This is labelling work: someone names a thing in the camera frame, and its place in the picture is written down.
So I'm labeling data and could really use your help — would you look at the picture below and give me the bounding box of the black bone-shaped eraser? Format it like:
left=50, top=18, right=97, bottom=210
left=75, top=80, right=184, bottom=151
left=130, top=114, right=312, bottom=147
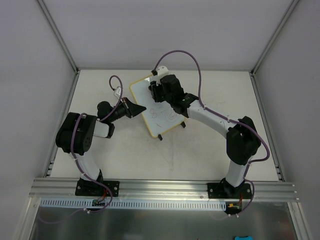
left=148, top=85, right=158, bottom=103

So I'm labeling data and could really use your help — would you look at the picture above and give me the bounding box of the yellow-framed whiteboard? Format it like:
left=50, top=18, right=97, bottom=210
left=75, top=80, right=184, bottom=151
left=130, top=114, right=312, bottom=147
left=129, top=75, right=186, bottom=138

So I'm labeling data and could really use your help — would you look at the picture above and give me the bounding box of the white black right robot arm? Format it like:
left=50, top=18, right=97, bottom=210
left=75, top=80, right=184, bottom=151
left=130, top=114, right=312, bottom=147
left=148, top=74, right=262, bottom=198

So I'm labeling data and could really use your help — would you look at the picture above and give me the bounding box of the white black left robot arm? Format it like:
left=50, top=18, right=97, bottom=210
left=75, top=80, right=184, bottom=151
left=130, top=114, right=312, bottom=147
left=55, top=97, right=147, bottom=195

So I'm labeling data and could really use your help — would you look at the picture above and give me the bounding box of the blue object at bottom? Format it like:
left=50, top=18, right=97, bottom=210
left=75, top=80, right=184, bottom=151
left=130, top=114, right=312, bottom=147
left=234, top=235, right=253, bottom=240

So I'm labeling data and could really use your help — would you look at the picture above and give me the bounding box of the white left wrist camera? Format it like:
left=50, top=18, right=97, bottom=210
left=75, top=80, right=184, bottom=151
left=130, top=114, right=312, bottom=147
left=114, top=86, right=122, bottom=99

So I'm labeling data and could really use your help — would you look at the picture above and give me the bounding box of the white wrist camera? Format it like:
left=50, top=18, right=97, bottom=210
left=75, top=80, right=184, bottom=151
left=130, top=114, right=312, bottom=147
left=114, top=86, right=122, bottom=99
left=151, top=65, right=169, bottom=79

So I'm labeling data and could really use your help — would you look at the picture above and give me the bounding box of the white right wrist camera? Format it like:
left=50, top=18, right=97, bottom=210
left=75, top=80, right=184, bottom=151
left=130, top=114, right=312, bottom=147
left=151, top=65, right=169, bottom=79

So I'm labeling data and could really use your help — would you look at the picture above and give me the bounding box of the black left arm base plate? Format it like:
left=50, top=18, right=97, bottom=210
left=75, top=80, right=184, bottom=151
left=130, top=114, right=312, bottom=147
left=75, top=178, right=120, bottom=197

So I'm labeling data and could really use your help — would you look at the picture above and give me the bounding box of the aluminium right frame post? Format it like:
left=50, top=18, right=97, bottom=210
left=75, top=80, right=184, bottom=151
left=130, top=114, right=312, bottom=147
left=250, top=0, right=300, bottom=76

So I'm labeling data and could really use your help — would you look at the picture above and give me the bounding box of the aluminium frame post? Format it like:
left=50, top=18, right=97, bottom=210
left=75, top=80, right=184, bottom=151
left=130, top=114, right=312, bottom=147
left=35, top=0, right=79, bottom=74
left=250, top=0, right=300, bottom=76

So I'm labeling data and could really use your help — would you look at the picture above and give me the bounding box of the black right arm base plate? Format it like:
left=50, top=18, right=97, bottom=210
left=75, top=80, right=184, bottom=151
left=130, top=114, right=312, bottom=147
left=206, top=181, right=253, bottom=200

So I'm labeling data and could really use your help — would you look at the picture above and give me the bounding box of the aluminium left frame post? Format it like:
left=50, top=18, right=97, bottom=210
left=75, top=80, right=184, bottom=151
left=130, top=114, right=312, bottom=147
left=35, top=0, right=79, bottom=74

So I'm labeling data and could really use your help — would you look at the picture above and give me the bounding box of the aluminium front rail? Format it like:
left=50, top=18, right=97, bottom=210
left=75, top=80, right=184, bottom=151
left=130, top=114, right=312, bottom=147
left=29, top=177, right=300, bottom=202

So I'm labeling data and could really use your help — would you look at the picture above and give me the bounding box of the white slotted cable duct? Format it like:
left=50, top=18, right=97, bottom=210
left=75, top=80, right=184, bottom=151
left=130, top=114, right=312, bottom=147
left=39, top=198, right=227, bottom=212

